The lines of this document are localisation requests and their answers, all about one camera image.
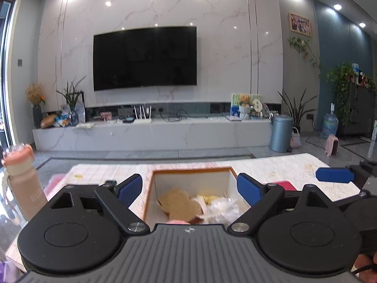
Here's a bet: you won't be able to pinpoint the blue metal trash can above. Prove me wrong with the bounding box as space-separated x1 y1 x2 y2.
270 115 294 153

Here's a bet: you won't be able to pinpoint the dark vase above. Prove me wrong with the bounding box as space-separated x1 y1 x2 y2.
32 104 43 129

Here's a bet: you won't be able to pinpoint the black wall television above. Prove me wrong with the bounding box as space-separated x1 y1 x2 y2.
93 26 198 92

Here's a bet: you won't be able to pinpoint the dried yellow flowers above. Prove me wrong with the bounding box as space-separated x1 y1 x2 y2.
25 83 47 106

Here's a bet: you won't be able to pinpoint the pink water bottle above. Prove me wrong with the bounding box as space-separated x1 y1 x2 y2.
1 144 48 221

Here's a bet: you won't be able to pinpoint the blue snack packet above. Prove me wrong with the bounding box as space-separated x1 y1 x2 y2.
54 114 71 128

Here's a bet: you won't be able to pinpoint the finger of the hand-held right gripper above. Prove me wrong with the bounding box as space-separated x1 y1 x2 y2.
316 167 355 183

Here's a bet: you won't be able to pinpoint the white router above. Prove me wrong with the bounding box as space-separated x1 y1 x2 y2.
133 104 153 124

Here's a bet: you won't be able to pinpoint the blue water jug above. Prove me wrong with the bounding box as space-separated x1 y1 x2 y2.
320 103 339 140

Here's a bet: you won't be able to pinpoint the pink striped bag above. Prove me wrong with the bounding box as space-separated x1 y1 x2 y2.
290 127 302 149

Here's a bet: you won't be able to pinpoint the black framed glass door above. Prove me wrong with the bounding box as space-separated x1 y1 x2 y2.
0 0 22 148

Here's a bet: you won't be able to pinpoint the hanging green vine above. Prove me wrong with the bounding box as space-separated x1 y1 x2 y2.
287 36 321 79

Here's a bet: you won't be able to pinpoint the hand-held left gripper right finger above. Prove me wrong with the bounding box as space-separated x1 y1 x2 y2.
227 173 339 237

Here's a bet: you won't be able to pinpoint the green plant in glass vase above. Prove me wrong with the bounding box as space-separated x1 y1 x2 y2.
55 76 87 126

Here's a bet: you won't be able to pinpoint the black floor cable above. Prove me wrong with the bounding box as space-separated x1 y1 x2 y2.
305 124 327 148

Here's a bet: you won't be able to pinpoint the white tall carton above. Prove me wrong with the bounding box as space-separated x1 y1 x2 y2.
367 120 377 160

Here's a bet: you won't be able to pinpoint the brown oval ornament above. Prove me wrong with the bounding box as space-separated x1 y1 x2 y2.
40 113 58 129

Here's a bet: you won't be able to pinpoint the teddy bear bouquet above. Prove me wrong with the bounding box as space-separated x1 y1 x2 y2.
239 94 252 120

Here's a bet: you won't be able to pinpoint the purple plastic bag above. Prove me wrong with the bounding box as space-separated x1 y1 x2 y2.
0 258 22 283

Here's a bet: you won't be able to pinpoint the pink small heater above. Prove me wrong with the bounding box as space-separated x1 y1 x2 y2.
325 134 339 157

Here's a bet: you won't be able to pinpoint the black console cables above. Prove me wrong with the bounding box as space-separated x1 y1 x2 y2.
159 109 208 122

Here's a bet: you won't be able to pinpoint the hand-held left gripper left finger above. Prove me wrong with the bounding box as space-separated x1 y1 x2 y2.
44 174 151 237

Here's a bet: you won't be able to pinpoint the white plastic bag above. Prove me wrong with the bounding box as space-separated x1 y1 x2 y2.
203 196 251 225

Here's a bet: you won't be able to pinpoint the white marble television console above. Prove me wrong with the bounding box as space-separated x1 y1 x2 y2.
32 102 273 152

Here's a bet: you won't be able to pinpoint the red lidded box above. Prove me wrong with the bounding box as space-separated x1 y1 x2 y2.
275 180 298 191

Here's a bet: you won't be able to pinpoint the wooden picture frame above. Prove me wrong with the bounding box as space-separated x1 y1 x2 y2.
288 12 313 37

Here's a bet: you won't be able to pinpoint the green vine on cabinet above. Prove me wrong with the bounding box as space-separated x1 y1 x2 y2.
326 63 358 127

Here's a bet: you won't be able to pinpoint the tall green floor plant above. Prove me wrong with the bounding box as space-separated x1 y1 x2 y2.
278 88 319 130

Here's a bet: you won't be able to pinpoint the white storage box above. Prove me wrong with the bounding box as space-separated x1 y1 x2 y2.
144 166 240 227

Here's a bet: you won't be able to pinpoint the person's right hand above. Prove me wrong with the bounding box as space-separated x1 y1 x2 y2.
357 254 377 283

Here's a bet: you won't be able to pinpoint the yellow fuzzy cloth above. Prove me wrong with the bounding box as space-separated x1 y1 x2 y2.
196 194 221 205

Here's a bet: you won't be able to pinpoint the dark cabinet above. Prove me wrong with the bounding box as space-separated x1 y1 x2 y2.
339 82 377 140

